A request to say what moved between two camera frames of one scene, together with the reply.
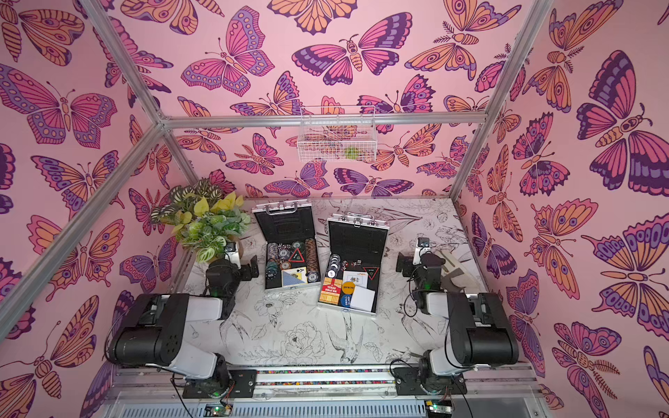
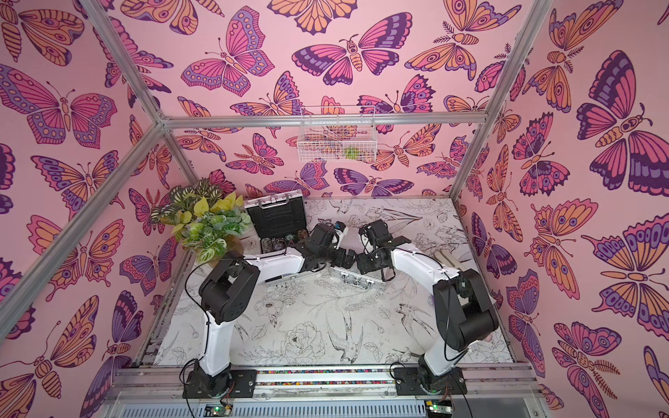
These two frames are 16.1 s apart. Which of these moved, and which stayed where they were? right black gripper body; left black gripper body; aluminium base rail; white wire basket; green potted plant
Moved: right black gripper body; left black gripper body
Stayed: aluminium base rail; white wire basket; green potted plant
